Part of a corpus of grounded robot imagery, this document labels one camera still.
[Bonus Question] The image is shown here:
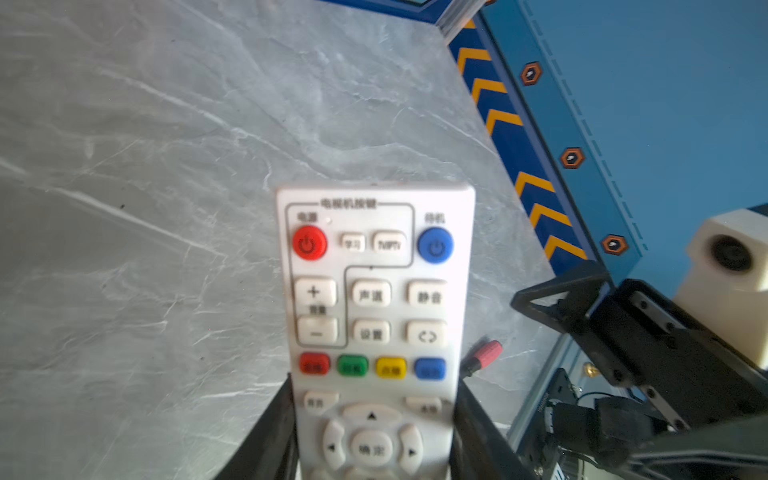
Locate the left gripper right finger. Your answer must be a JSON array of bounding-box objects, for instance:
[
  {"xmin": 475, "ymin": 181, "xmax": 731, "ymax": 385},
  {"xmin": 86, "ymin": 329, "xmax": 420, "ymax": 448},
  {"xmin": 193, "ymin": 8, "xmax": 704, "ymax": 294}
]
[{"xmin": 449, "ymin": 383, "xmax": 534, "ymax": 480}]

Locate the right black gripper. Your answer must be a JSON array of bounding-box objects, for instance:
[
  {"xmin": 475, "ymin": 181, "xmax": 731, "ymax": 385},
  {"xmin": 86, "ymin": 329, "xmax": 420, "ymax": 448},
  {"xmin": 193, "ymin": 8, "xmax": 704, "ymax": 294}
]
[{"xmin": 510, "ymin": 260, "xmax": 767, "ymax": 429}]

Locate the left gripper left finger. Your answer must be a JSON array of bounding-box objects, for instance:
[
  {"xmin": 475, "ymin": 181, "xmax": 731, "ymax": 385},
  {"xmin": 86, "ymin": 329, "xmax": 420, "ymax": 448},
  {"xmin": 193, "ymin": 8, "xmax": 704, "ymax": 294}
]
[{"xmin": 214, "ymin": 376, "xmax": 299, "ymax": 480}]

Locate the white remote control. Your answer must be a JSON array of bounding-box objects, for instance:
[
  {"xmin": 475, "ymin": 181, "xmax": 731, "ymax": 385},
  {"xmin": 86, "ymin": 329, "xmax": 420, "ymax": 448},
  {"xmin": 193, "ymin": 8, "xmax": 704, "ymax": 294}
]
[{"xmin": 276, "ymin": 183, "xmax": 476, "ymax": 479}]

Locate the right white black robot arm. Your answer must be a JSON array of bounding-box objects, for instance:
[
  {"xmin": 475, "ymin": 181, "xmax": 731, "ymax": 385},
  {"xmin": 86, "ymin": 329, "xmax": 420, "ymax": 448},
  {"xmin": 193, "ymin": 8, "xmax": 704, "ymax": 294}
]
[{"xmin": 511, "ymin": 261, "xmax": 767, "ymax": 479}]

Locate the red handled screwdriver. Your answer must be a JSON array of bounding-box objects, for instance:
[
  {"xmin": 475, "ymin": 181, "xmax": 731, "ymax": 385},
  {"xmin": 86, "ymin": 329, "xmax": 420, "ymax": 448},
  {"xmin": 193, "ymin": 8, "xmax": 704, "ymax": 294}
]
[{"xmin": 459, "ymin": 340, "xmax": 503, "ymax": 379}]

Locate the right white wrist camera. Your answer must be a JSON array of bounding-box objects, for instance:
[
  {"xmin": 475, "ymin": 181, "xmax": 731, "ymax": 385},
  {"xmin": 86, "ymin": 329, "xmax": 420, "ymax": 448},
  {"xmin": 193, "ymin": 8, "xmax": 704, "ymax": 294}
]
[{"xmin": 675, "ymin": 204, "xmax": 767, "ymax": 370}]

